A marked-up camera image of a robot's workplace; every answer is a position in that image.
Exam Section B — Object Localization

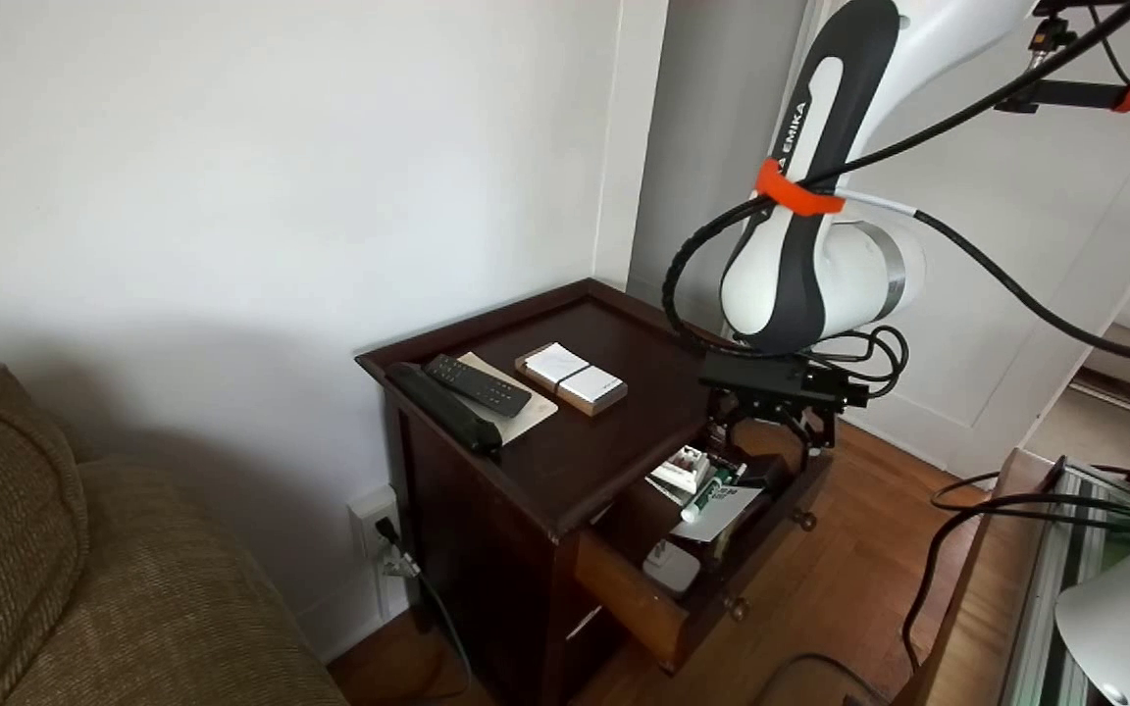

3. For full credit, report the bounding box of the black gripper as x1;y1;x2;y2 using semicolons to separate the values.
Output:
696;344;849;469

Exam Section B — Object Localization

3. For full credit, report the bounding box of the black object in drawer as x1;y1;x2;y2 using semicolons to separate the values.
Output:
736;446;792;495

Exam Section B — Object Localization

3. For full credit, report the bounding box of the open wooden drawer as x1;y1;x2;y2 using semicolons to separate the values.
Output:
573;436;835;676

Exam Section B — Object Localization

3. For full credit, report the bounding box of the small printed white box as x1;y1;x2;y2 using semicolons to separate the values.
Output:
648;442;716;502

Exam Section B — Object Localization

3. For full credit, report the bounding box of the small white square device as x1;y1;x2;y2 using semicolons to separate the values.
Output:
640;537;707;596

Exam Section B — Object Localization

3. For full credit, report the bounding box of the dark wooden nightstand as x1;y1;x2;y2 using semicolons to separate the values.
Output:
354;276;784;706

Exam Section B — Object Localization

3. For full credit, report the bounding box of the white topped card box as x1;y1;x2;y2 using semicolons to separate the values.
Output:
512;342;632;419

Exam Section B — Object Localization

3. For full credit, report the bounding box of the beige notepad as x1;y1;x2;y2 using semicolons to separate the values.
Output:
452;350;560;446

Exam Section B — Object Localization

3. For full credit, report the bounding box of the wooden desk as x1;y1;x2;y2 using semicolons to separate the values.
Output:
904;446;1130;706

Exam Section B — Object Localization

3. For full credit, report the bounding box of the wide black remote control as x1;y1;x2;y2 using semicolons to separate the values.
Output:
423;350;535;425

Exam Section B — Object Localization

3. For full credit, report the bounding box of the white door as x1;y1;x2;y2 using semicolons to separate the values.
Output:
719;0;1130;482

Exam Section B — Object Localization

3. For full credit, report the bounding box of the long black remote control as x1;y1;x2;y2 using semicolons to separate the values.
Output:
385;358;508;464

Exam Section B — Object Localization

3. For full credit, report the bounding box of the black bar with orange tape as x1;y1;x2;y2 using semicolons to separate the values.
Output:
993;73;1130;117

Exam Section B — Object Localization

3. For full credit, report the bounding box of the black tripod head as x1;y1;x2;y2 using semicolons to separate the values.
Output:
1027;0;1130;60

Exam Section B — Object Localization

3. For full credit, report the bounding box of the brown fabric couch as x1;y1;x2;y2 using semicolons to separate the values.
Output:
0;344;351;706

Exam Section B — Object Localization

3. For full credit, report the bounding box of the black cable by desk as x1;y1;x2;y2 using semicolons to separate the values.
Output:
898;465;1130;676

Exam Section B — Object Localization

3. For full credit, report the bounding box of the orange strap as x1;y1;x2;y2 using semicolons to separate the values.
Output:
753;155;849;219

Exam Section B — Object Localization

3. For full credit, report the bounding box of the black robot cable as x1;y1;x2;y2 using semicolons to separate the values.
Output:
661;0;1130;412

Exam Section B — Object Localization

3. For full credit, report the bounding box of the green cable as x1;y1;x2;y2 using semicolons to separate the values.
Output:
1056;498;1130;533

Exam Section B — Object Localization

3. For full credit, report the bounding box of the black plug with cord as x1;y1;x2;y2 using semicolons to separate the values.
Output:
373;515;469;681

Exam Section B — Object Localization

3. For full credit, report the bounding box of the white wall outlet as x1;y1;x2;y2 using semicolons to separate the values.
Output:
351;482;411;565

